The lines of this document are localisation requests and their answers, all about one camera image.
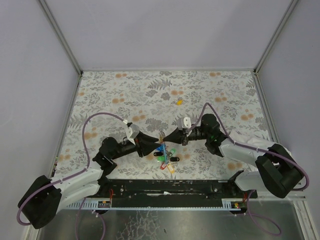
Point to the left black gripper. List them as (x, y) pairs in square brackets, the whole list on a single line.
[(139, 146)]

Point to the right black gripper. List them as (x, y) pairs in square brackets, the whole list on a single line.
[(183, 137)]

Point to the bunch of coloured key tags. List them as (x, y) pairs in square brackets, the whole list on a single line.
[(166, 157)]

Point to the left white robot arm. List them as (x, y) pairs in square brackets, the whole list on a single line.
[(47, 196)]

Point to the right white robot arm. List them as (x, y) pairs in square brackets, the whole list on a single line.
[(276, 170)]

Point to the yellow key tag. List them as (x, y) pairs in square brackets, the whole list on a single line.
[(178, 101)]

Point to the floral patterned mat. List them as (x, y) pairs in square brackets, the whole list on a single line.
[(146, 98)]

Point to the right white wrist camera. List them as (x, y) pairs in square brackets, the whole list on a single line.
[(184, 123)]

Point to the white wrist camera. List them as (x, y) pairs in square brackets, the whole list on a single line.
[(184, 123), (131, 131)]

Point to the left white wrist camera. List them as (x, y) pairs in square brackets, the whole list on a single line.
[(131, 131)]

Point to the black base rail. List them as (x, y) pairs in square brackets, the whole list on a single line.
[(134, 194)]

